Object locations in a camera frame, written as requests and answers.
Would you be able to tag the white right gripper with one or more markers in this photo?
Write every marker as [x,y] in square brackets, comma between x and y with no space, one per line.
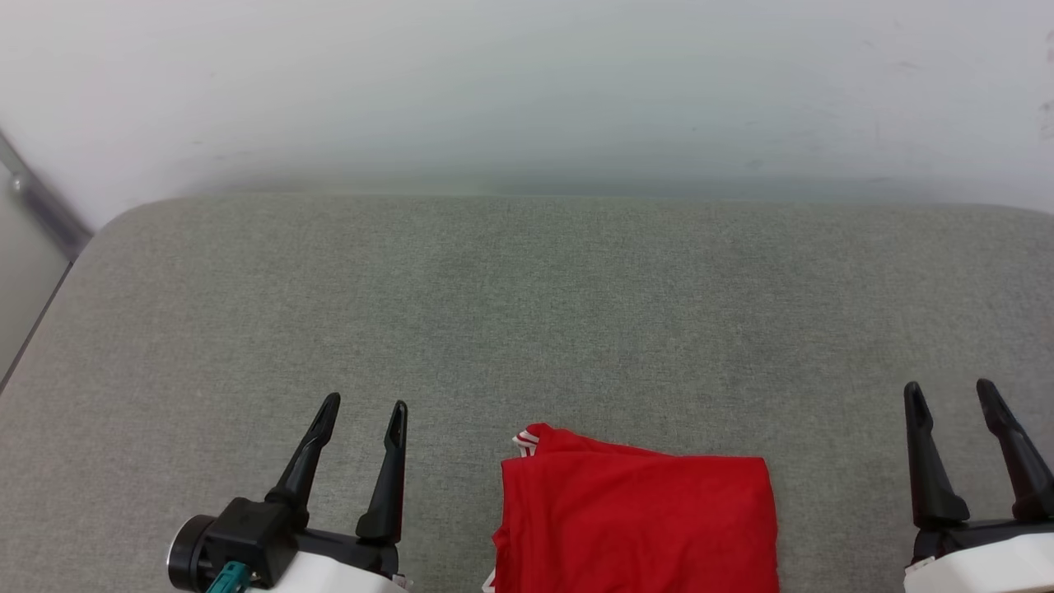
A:
[988,564]

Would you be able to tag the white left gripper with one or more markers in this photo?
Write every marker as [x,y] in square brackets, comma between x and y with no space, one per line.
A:
[338,568]

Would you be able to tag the red and white jersey garment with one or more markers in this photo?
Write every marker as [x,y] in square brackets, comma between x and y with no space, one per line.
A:
[642,519]

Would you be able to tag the grey metal bar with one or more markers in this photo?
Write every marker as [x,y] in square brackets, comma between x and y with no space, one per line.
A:
[45,206]

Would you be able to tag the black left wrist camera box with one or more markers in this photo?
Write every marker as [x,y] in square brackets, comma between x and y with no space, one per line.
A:
[239,539]

